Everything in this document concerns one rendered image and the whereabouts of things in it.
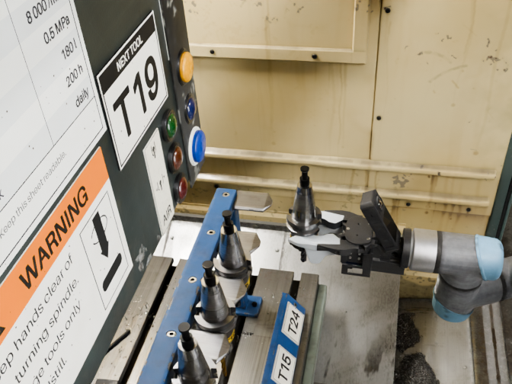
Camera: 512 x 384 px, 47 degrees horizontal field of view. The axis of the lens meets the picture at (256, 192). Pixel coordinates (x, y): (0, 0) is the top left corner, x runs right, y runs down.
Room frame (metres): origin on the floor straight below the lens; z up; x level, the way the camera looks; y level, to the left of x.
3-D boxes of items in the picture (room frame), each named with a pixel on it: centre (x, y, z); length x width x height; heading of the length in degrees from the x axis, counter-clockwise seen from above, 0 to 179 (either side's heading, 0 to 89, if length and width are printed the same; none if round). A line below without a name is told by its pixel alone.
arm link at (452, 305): (0.72, -0.37, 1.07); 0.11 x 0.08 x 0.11; 102
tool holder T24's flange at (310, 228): (0.79, -0.08, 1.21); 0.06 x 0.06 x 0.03
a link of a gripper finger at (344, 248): (0.74, -0.14, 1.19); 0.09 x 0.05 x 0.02; 88
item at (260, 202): (0.85, 0.01, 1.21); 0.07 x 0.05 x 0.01; 75
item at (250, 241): (0.74, 0.03, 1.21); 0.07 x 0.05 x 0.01; 75
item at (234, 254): (0.69, 0.05, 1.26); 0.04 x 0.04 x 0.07
